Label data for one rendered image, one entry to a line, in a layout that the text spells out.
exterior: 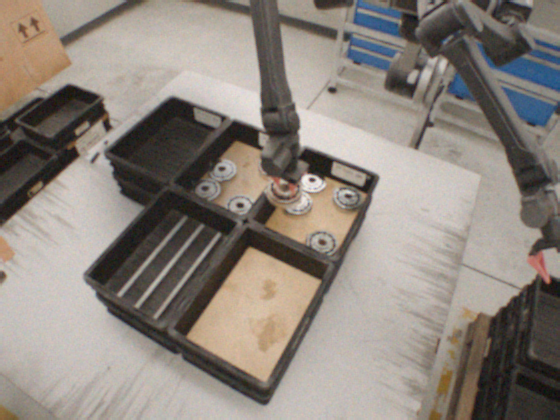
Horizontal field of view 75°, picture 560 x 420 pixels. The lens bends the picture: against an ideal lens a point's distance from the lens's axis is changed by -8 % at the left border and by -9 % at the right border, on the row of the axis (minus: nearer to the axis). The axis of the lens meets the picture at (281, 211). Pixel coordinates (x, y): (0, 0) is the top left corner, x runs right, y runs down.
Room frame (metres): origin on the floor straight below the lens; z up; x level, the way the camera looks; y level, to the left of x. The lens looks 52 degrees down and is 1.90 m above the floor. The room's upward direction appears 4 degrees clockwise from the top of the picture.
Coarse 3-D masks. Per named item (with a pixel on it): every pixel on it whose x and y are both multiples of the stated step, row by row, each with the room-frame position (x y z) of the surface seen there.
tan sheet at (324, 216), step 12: (324, 192) 0.95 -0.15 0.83; (360, 192) 0.96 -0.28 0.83; (324, 204) 0.89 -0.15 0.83; (276, 216) 0.82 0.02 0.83; (312, 216) 0.83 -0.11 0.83; (324, 216) 0.84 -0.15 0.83; (336, 216) 0.84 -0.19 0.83; (348, 216) 0.84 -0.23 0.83; (276, 228) 0.77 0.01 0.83; (288, 228) 0.78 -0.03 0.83; (300, 228) 0.78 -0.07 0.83; (312, 228) 0.78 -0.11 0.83; (324, 228) 0.79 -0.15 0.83; (336, 228) 0.79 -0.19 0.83; (348, 228) 0.79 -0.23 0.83; (300, 240) 0.73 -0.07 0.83
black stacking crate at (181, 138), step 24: (144, 120) 1.16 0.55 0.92; (168, 120) 1.27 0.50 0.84; (192, 120) 1.27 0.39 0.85; (120, 144) 1.03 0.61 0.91; (144, 144) 1.13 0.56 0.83; (168, 144) 1.14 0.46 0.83; (192, 144) 1.15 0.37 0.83; (120, 168) 0.94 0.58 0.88; (144, 168) 1.00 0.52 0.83; (168, 168) 1.01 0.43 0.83
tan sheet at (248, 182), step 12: (240, 144) 1.16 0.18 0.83; (228, 156) 1.09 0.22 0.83; (240, 156) 1.10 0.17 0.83; (252, 156) 1.10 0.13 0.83; (240, 168) 1.03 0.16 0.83; (252, 168) 1.04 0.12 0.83; (240, 180) 0.97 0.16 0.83; (252, 180) 0.98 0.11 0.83; (264, 180) 0.98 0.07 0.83; (228, 192) 0.91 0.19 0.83; (240, 192) 0.91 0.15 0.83; (252, 192) 0.92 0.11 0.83
